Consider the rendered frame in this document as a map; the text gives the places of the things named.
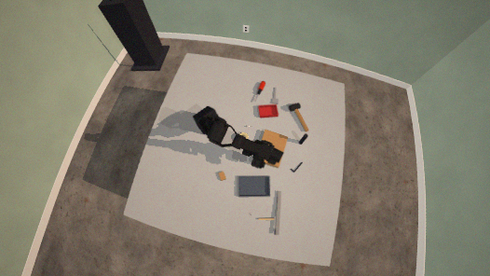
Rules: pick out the red shallow tray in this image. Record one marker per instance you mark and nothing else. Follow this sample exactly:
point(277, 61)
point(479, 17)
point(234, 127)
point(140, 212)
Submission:
point(267, 110)

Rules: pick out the light wooden board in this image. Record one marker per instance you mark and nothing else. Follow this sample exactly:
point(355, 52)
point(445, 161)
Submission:
point(278, 140)

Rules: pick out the red-handled screwdriver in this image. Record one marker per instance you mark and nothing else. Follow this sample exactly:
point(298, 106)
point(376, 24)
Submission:
point(261, 87)

